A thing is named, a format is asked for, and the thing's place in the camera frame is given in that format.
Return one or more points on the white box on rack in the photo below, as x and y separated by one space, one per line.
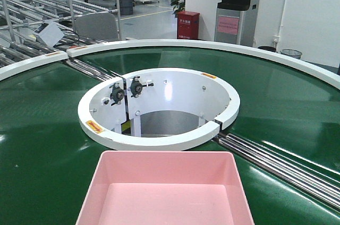
48 33

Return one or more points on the white outer conveyor rim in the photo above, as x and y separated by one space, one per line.
56 56

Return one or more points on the wire mesh waste basket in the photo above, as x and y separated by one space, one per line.
291 53

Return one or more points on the metal roller rack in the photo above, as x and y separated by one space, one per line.
20 18

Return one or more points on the grey chair back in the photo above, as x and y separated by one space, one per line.
98 26

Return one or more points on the red fire extinguisher cabinet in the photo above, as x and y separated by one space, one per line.
187 25

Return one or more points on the black and silver kiosk machine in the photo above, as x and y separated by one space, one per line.
236 21

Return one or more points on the steel conveyor rollers right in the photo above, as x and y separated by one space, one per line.
300 176

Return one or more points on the pink plastic bin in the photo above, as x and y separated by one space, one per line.
165 187

